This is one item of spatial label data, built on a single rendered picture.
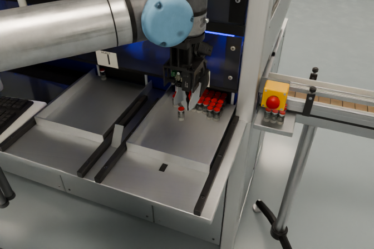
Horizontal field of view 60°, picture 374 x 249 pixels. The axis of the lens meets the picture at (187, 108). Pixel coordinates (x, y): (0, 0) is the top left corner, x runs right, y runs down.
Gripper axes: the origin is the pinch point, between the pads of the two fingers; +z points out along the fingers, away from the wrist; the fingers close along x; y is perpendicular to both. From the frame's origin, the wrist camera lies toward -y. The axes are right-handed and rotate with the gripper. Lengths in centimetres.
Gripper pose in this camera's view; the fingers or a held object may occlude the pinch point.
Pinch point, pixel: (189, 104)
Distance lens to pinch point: 79.8
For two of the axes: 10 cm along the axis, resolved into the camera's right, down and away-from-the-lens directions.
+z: -0.1, 8.0, 6.0
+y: -3.7, 5.5, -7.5
